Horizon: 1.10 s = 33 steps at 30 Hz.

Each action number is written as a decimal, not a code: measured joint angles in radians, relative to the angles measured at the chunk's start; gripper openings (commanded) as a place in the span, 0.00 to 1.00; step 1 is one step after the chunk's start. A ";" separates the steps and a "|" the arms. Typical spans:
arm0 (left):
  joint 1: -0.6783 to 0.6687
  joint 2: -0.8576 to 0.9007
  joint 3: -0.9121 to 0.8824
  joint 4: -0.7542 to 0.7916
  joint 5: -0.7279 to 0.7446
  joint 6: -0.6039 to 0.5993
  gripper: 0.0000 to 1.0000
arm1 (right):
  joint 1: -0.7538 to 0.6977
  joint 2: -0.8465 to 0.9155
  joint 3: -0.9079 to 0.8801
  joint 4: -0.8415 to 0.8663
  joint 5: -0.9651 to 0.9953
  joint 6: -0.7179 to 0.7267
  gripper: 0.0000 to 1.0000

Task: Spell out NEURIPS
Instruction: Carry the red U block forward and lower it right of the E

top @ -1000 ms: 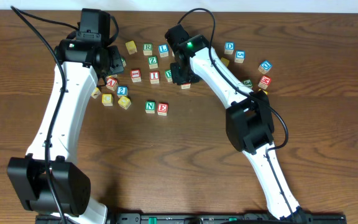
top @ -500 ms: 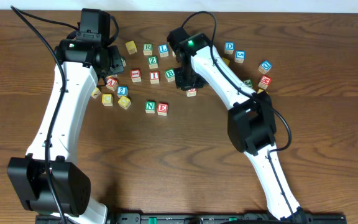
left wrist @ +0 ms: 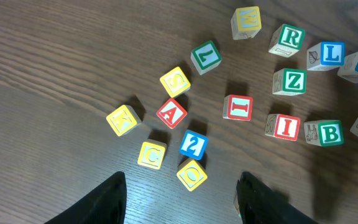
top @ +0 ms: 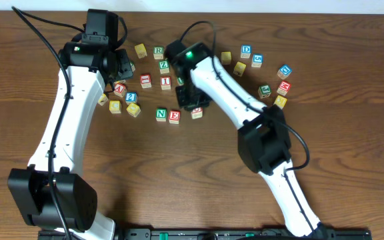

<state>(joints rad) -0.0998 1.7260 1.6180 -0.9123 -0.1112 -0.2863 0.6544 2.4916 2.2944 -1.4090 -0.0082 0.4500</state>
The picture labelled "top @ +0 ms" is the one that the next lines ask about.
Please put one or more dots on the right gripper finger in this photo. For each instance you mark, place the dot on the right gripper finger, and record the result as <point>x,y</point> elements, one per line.
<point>197,102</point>
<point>183,96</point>

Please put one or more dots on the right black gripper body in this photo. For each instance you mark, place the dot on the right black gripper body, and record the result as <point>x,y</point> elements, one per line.
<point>192,96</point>

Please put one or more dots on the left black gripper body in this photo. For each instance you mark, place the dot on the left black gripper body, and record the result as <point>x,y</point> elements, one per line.
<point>124,65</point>

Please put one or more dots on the red U block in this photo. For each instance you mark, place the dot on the red U block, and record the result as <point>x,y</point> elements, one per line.
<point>197,113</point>

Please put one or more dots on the red E block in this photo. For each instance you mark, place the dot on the red E block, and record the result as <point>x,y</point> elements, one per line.
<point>174,117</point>

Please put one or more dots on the green N block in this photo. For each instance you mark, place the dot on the green N block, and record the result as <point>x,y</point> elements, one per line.
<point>161,114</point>

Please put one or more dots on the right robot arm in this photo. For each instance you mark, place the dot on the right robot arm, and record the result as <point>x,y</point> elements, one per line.
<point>263,135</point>

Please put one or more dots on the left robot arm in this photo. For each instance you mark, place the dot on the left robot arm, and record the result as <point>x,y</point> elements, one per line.
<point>50,192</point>

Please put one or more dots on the green 7 block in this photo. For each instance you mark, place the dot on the green 7 block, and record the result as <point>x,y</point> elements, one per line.
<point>132,66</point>

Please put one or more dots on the green B block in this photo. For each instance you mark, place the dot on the green B block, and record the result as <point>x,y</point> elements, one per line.
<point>180,81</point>

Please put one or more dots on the red I block upright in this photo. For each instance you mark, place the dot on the red I block upright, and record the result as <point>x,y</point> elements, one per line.
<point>165,83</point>

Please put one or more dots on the red A block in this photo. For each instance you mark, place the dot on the red A block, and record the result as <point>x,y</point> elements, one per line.
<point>120,90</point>

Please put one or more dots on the red I block sideways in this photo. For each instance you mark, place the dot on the red I block sideways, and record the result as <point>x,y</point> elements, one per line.
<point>145,81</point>

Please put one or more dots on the yellow W block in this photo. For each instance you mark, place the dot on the yellow W block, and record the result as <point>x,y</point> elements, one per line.
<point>141,50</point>

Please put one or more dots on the blue 2 block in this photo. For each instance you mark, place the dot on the blue 2 block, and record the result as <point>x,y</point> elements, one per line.
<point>131,97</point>

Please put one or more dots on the green Z block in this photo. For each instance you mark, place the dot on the green Z block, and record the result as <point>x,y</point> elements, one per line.
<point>164,67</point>

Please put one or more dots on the yellow K block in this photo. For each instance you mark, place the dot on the yellow K block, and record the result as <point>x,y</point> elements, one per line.
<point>103,99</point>

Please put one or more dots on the yellow C block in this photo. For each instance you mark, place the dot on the yellow C block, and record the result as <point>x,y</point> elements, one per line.
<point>115,107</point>

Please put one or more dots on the green R block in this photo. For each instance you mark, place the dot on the green R block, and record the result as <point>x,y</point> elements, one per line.
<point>158,52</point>

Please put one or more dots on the yellow O block left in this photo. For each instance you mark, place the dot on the yellow O block left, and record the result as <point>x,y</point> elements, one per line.
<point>133,109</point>

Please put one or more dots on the yellow S block right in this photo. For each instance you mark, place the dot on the yellow S block right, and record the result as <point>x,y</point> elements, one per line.
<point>226,58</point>

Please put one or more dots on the yellow G block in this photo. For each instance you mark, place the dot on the yellow G block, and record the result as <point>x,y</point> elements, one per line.
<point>239,69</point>

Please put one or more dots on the green J block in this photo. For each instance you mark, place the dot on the green J block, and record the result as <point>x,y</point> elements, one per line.
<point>264,91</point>

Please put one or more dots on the blue 5 block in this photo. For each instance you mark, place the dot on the blue 5 block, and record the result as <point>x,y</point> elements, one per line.
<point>257,60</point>

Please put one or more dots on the blue D block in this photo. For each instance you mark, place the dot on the blue D block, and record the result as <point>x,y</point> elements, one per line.
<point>245,51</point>

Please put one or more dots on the yellow X block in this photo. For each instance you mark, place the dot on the yellow X block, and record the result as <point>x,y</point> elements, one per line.
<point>280,101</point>

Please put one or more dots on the red M block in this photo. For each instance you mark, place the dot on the red M block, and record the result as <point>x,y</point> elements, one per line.
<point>283,88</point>

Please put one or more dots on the blue Q block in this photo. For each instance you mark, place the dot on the blue Q block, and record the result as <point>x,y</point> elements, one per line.
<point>284,72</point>

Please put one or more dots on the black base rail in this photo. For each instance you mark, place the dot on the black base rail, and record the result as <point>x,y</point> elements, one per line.
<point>274,233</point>

